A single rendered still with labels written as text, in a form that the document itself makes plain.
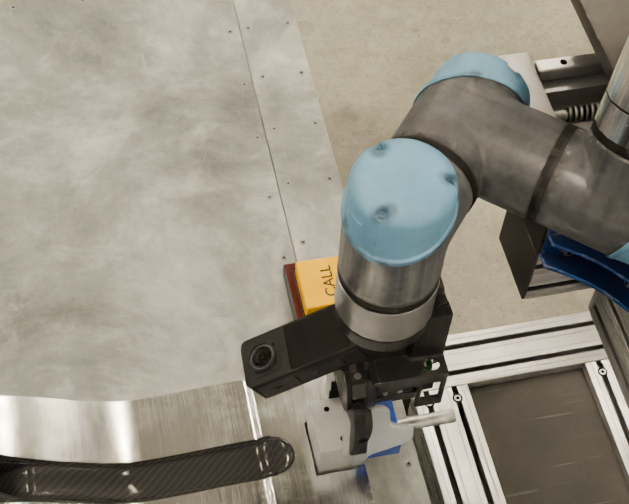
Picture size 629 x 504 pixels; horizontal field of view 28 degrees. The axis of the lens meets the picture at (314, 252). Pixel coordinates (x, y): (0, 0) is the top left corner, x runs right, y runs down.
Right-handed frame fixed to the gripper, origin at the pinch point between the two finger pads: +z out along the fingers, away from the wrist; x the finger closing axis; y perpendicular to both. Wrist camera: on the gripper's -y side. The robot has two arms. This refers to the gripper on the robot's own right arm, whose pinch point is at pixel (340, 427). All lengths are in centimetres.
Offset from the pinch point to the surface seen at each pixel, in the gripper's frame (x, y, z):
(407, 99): 114, 45, 92
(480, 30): 130, 66, 92
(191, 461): 1.2, -13.2, 4.4
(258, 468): -0.6, -7.4, 4.3
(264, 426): 3.0, -6.2, 3.5
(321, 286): 20.3, 3.1, 8.8
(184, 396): 7.7, -12.9, 4.1
